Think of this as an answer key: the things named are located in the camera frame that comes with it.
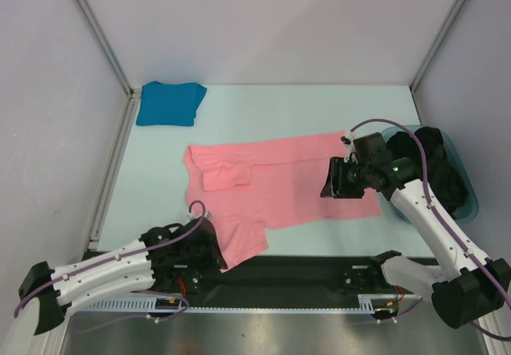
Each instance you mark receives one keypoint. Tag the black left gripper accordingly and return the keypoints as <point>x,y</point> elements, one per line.
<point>213,257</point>

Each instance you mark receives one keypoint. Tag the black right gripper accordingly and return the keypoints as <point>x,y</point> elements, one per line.
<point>343,177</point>

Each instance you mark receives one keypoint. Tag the pink t shirt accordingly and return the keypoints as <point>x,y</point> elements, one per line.
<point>251,188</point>

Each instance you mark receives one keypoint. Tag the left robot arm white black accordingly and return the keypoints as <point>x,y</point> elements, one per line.
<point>151,262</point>

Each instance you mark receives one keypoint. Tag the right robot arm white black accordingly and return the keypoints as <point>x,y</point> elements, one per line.
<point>404,185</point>

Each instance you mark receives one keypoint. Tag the black t shirt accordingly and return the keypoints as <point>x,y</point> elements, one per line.
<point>443,167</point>

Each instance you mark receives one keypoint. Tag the teal plastic basket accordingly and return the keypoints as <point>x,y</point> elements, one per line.
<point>451,179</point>

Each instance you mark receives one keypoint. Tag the folded blue t shirt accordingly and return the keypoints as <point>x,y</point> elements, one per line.
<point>170,105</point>

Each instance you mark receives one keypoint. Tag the aluminium front frame rail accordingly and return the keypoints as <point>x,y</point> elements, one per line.
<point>419,276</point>

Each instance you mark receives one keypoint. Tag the white slotted cable duct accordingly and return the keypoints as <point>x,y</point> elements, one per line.
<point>159,304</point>

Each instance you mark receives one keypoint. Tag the left aluminium corner post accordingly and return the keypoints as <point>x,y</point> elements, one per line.
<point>99,36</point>

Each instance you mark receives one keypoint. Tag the aluminium corner post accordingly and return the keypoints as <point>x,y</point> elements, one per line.
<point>439,39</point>
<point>99,36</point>

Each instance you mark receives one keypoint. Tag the right aluminium corner post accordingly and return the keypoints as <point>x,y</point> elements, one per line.
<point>439,39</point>

